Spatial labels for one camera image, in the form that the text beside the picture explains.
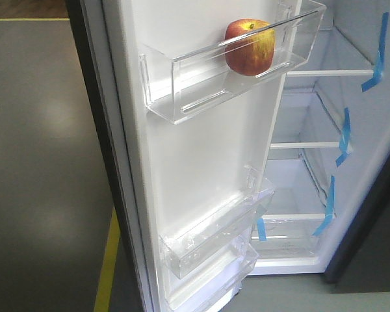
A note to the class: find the blue tape strip lower right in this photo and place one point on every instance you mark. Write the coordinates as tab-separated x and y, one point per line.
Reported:
329	209

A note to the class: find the white fridge door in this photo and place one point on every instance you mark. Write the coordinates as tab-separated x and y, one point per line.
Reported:
163	175

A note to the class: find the blue tape strip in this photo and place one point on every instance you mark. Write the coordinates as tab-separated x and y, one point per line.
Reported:
261	231
378	70
329	209
344	143

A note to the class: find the middle clear door bin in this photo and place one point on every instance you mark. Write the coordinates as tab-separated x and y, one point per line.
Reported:
192	245

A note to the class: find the blue tape strip lower left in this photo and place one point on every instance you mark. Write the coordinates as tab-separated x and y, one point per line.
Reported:
261	231

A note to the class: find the blue tape strip middle right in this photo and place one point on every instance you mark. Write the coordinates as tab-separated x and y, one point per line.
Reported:
344	143

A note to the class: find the yellow floor tape line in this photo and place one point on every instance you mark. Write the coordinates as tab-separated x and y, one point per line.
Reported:
106	277

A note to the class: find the red yellow apple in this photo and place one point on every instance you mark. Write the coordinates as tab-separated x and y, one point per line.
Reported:
253	55

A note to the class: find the lower clear door bin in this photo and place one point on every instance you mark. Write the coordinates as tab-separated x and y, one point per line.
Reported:
207	284

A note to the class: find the clear door bin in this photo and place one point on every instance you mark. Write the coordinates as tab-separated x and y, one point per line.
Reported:
178	88
192	245
207	284

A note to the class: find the blue tape strip upper right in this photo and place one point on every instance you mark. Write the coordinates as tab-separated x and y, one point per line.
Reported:
378	70

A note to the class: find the upper clear door bin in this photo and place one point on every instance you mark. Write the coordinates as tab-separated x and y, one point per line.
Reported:
178	88

